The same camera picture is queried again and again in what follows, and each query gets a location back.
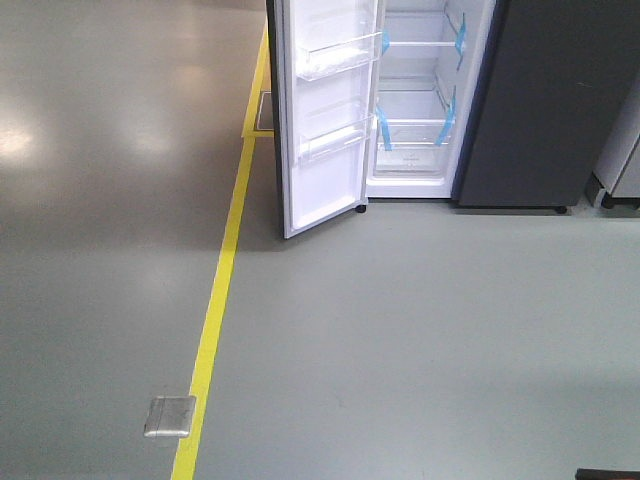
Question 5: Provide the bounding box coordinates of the clear lower door bin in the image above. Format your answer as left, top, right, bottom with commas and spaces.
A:
297, 115, 374, 164

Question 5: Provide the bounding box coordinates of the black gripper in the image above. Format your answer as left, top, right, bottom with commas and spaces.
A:
575, 468, 640, 480

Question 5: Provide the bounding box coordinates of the dark grey fridge body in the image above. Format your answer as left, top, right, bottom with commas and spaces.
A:
366, 1, 639, 213

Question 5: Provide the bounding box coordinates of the clear crisper drawer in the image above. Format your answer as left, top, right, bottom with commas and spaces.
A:
378, 119, 453, 151

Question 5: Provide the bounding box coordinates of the clear middle door bin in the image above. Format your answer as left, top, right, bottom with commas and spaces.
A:
295, 31, 383, 81

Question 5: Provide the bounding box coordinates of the white fridge door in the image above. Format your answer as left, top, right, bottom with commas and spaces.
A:
266, 1, 384, 239

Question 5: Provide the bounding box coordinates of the clear door bin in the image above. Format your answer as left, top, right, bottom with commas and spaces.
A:
297, 115, 374, 164
295, 31, 383, 81

